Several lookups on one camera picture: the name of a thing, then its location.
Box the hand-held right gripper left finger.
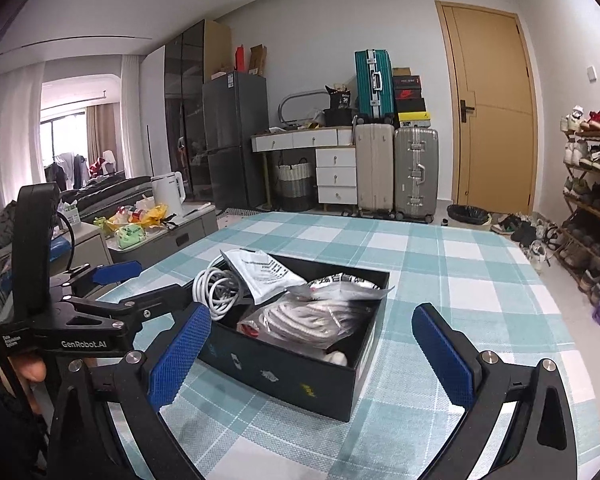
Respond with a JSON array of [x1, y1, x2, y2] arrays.
[[47, 302, 212, 480]]

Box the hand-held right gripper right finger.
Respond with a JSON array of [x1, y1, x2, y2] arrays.
[[411, 303, 582, 480]]

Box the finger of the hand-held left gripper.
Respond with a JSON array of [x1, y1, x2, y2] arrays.
[[59, 283, 202, 332], [49, 261, 144, 300]]

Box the white cable coil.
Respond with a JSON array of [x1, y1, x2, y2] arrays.
[[192, 259, 247, 322]]

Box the white medicine sachet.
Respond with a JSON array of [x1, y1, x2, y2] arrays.
[[220, 248, 309, 305]]

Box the red-top zip bag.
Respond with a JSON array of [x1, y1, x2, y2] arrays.
[[285, 272, 396, 305]]

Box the bag of white rope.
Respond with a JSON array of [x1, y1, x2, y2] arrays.
[[252, 291, 377, 354]]

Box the person's left forearm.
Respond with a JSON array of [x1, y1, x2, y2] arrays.
[[0, 355, 50, 480]]

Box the person's left hand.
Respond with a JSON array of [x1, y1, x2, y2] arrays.
[[19, 355, 49, 384]]

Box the green toy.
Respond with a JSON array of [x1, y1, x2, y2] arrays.
[[117, 224, 149, 250]]

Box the yellow plastic bag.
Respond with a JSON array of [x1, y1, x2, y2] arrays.
[[106, 203, 169, 234]]

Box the dark sofa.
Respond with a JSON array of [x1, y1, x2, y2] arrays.
[[59, 174, 154, 223]]

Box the checked tablecloth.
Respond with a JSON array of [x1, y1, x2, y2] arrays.
[[97, 210, 600, 480]]

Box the white electric kettle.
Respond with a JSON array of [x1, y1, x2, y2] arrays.
[[151, 171, 186, 219]]

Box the hanging clothes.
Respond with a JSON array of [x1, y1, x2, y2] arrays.
[[42, 149, 119, 188]]

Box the white sheer curtain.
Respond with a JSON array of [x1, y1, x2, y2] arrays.
[[0, 61, 46, 243], [119, 52, 149, 179]]

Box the brown curtain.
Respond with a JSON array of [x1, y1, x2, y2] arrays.
[[84, 104, 119, 171]]

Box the bin with black bag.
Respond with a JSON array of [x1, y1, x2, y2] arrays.
[[447, 203, 492, 226]]

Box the group of shoes on floor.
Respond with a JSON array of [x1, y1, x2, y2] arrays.
[[490, 212, 564, 274]]

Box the tall dark glass cabinet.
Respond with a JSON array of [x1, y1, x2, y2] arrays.
[[163, 19, 232, 202]]

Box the silver suitcase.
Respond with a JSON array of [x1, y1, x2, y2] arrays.
[[394, 126, 440, 224]]

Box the dark grey fridge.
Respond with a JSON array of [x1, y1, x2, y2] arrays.
[[202, 71, 270, 211]]

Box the grey white woven basket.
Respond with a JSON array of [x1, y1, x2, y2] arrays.
[[272, 157, 315, 212]]

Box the beige suitcase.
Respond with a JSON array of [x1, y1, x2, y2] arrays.
[[355, 122, 396, 219]]

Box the white desk with drawers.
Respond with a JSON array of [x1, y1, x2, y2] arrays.
[[251, 127, 359, 207]]

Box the yellow white shoe box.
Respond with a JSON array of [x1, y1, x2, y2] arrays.
[[397, 112, 432, 129]]

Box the wooden door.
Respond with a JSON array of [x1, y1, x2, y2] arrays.
[[435, 0, 539, 216]]

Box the wooden shoe rack with shoes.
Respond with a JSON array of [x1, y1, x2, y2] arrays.
[[560, 102, 600, 306]]

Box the cardboard box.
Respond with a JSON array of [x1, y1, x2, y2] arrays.
[[250, 44, 269, 77]]

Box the teal suitcase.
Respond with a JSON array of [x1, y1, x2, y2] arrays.
[[355, 49, 395, 124]]

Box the black cable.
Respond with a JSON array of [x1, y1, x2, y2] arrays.
[[55, 210, 77, 273]]

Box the oval white frame mirror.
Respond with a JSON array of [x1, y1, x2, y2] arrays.
[[278, 88, 332, 126]]

